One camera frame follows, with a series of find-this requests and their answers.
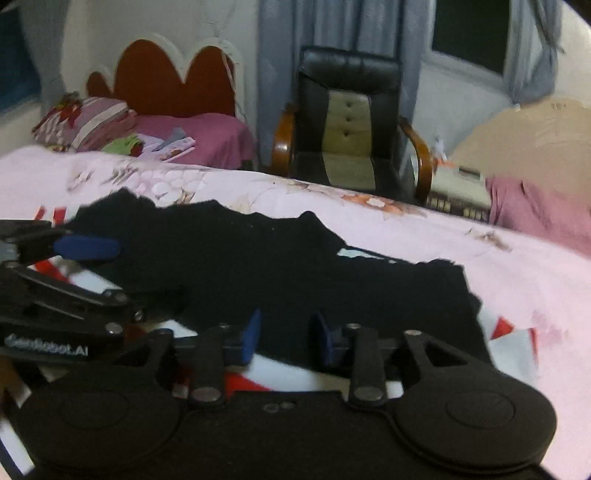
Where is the striped cat sweater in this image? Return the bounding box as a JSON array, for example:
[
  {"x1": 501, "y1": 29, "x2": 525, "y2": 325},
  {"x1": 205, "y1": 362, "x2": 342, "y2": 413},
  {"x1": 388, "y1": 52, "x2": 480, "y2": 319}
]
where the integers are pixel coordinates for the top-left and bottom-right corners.
[{"x1": 0, "y1": 187, "x2": 541, "y2": 476}]

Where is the red heart headboard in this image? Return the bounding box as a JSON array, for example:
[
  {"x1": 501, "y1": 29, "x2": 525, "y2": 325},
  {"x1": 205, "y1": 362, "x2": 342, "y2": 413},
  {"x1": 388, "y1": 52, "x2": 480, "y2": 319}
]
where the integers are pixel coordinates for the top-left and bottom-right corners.
[{"x1": 86, "y1": 33, "x2": 246, "y2": 121}]

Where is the striped pink pillow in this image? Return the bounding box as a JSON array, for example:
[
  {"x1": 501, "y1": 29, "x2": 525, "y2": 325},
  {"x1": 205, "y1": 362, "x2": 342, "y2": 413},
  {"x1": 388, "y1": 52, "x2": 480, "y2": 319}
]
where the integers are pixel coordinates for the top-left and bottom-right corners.
[{"x1": 32, "y1": 95, "x2": 137, "y2": 152}]

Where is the white nightstand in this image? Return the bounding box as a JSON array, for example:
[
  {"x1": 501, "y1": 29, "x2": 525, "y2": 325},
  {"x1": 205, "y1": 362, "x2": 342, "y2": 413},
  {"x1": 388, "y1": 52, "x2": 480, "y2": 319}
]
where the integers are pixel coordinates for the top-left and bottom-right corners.
[{"x1": 426, "y1": 166, "x2": 492, "y2": 223}]

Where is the left dark window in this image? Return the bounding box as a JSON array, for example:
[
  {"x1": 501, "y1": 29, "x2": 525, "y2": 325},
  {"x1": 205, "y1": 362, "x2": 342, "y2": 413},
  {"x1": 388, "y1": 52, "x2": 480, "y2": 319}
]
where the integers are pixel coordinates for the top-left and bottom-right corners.
[{"x1": 0, "y1": 7, "x2": 41, "y2": 113}]

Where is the blue grey curtain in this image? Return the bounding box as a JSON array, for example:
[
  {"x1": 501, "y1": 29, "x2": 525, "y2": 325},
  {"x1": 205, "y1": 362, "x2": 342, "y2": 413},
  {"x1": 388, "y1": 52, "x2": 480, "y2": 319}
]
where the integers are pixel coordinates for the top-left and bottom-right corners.
[
  {"x1": 256, "y1": 1, "x2": 430, "y2": 165},
  {"x1": 19, "y1": 0, "x2": 70, "y2": 115},
  {"x1": 504, "y1": 0, "x2": 564, "y2": 105}
]

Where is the black leather armchair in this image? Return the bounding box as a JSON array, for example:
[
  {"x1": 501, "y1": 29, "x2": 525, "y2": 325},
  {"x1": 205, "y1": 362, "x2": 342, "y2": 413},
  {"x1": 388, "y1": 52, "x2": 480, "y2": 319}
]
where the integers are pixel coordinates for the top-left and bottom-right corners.
[{"x1": 270, "y1": 54, "x2": 433, "y2": 205}]

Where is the dark window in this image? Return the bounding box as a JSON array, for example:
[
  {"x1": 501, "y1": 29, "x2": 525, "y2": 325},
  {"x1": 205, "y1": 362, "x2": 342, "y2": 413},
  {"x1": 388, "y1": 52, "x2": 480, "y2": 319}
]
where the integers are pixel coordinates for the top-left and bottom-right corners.
[
  {"x1": 430, "y1": 0, "x2": 511, "y2": 75},
  {"x1": 0, "y1": 7, "x2": 41, "y2": 113}
]

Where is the cream arched headboard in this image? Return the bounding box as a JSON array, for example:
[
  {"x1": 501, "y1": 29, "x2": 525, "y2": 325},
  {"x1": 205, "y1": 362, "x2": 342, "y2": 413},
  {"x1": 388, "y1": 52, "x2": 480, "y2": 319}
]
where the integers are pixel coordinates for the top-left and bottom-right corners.
[{"x1": 450, "y1": 97, "x2": 590, "y2": 202}]

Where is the pink floral bedsheet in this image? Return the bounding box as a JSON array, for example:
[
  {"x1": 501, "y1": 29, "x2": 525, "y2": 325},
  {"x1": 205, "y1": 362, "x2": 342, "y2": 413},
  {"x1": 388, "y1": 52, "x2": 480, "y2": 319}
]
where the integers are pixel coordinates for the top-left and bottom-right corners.
[{"x1": 1, "y1": 146, "x2": 590, "y2": 479}]

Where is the blue grey middle curtain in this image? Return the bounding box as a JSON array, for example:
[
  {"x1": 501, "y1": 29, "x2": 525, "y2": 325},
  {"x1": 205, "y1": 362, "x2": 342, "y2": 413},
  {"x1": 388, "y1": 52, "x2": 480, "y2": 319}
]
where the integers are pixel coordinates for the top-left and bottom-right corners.
[{"x1": 256, "y1": 1, "x2": 430, "y2": 165}]

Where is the blue grey right curtain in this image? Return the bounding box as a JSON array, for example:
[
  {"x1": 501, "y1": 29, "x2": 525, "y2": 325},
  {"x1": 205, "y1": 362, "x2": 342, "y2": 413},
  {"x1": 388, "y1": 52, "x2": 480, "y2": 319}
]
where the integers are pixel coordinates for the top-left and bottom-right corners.
[{"x1": 504, "y1": 0, "x2": 564, "y2": 105}]

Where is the pink blanket right bed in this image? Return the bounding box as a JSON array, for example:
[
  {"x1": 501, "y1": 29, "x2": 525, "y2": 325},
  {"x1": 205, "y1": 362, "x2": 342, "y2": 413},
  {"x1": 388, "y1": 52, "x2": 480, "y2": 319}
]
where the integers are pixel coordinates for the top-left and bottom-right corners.
[{"x1": 486, "y1": 177, "x2": 590, "y2": 256}]

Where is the blue grey left curtain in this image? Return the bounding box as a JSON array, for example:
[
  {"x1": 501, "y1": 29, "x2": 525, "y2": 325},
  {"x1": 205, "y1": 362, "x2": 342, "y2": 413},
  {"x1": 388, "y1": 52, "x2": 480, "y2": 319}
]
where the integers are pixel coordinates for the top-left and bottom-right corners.
[{"x1": 19, "y1": 0, "x2": 70, "y2": 115}]

